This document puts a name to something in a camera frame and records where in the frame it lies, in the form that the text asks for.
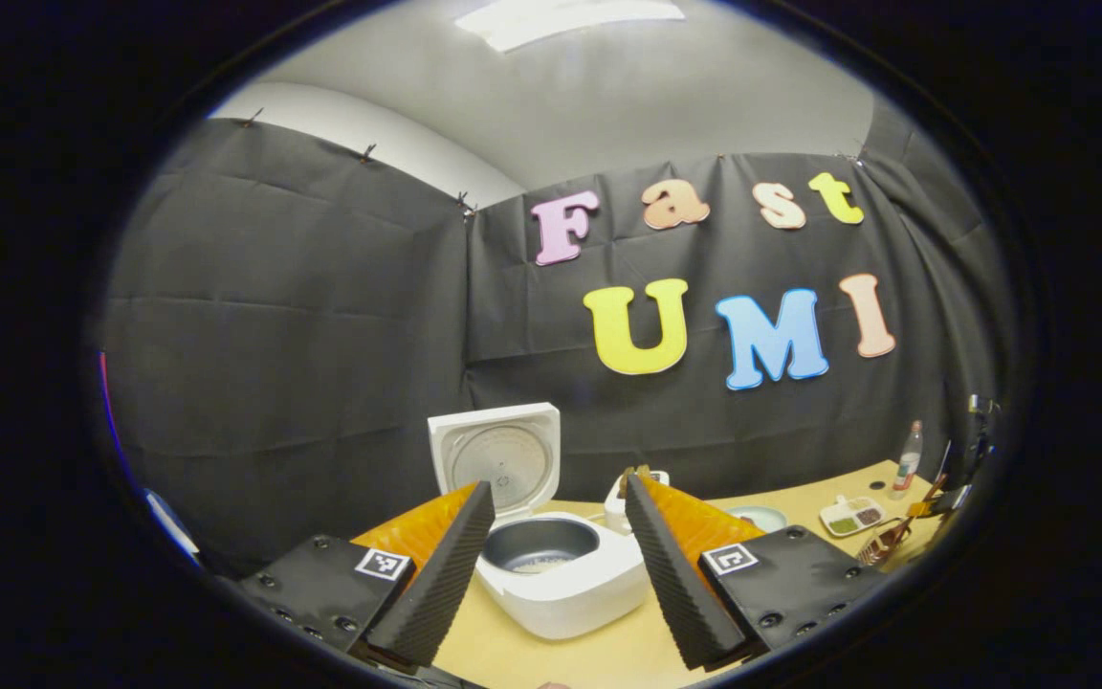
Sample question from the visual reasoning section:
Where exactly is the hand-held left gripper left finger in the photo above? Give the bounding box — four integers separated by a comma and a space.
221, 480, 497, 671

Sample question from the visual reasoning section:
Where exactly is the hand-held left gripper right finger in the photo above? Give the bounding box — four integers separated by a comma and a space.
624, 472, 892, 671

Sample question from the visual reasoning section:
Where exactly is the white rice cooker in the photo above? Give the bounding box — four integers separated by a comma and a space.
427, 402, 652, 640

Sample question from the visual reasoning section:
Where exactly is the metal wire chopstick holder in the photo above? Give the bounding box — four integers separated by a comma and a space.
857, 517, 915, 567

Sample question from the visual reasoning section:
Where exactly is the clear plastic bottle red label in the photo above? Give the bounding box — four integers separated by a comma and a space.
891, 419, 925, 500

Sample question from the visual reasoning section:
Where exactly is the white toaster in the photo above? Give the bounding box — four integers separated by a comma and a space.
604, 467, 672, 535

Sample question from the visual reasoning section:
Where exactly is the pale green plate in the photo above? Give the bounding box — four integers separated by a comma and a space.
728, 505, 789, 534

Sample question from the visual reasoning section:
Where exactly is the white divided grain dish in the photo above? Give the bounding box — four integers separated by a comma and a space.
819, 495, 887, 538

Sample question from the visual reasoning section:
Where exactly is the black backdrop cloth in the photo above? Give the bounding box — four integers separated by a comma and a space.
97, 105, 1016, 575

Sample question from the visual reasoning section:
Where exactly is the ceiling light panel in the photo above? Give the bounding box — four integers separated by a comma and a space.
455, 0, 686, 53

